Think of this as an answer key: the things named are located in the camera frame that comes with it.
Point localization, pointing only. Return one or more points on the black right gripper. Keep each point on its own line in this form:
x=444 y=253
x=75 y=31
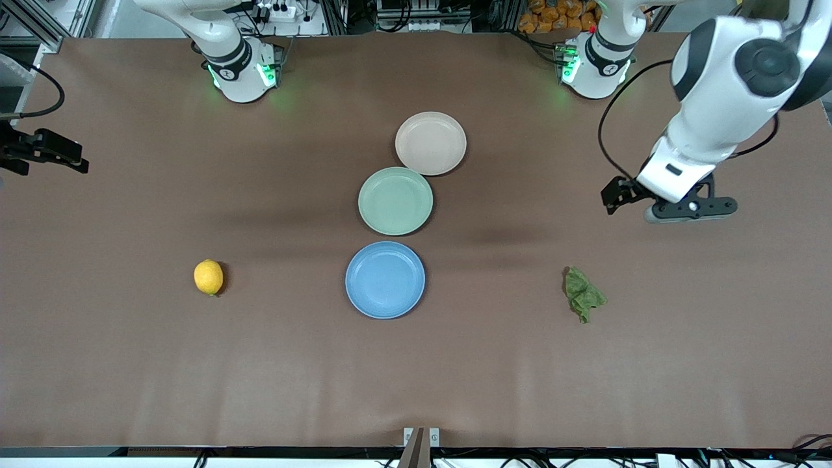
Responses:
x=21 y=150

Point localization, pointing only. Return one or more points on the green lettuce leaf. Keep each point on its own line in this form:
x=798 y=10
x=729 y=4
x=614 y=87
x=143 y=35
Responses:
x=582 y=296

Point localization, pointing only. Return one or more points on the yellow lemon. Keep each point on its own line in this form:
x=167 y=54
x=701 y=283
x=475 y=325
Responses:
x=208 y=277

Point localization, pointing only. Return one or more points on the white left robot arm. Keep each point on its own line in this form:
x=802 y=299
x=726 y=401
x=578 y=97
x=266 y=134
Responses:
x=715 y=110

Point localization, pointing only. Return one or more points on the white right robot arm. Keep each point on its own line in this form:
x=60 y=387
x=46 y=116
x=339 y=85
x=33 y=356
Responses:
x=237 y=78

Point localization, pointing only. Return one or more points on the orange snack bag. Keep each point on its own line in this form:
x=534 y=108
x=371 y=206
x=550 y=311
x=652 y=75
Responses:
x=552 y=16

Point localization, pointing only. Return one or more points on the beige plate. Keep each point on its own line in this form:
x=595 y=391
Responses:
x=430 y=143

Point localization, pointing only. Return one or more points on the green plate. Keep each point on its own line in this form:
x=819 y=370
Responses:
x=395 y=201

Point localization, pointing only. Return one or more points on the blue plate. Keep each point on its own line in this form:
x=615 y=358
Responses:
x=387 y=279

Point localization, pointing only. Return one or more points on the brown table cover sheet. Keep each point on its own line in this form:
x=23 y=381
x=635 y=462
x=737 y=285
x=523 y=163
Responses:
x=195 y=357

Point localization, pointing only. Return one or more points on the white power strip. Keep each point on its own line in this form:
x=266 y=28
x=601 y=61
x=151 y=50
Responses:
x=279 y=12

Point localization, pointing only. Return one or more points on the aluminium frame rail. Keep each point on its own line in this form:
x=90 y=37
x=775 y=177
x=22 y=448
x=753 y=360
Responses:
x=49 y=40

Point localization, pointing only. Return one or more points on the metal table bracket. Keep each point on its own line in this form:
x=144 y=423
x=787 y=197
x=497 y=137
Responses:
x=434 y=437

